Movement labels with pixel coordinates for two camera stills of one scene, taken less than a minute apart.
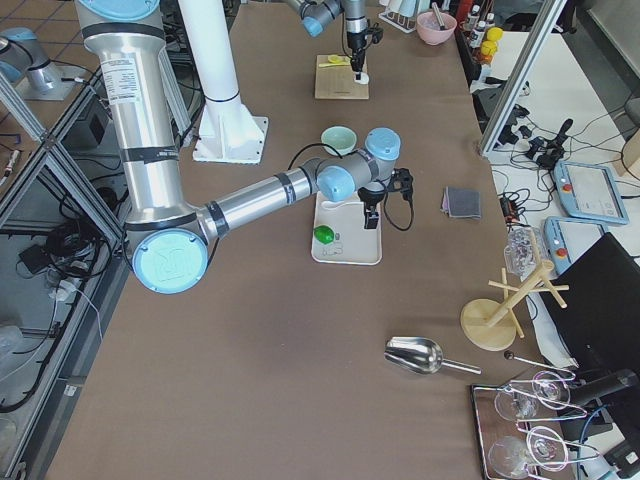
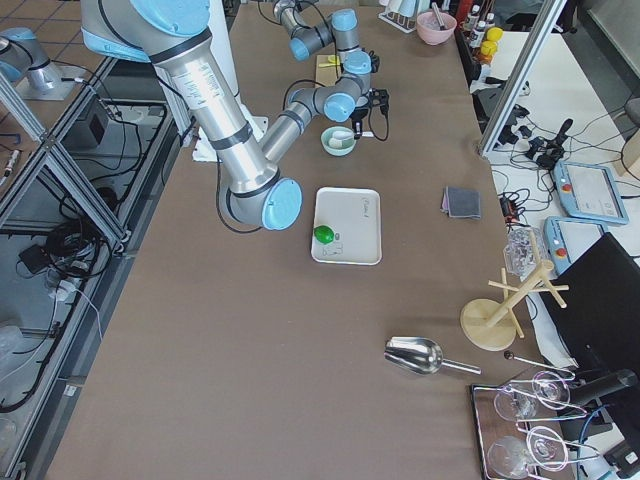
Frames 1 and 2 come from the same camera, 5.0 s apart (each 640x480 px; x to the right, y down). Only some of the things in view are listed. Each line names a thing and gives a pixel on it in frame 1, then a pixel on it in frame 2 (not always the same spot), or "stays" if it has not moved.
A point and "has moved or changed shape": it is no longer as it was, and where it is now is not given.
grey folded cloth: x=461 y=203 stays
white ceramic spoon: x=336 y=204 -> x=346 y=134
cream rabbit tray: x=352 y=244 stays
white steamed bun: x=364 y=78 has moved or changed shape
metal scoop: x=420 y=355 stays
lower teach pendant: x=565 y=237 stays
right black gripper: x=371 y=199 -> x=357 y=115
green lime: x=324 y=234 stays
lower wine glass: x=510 y=457 stays
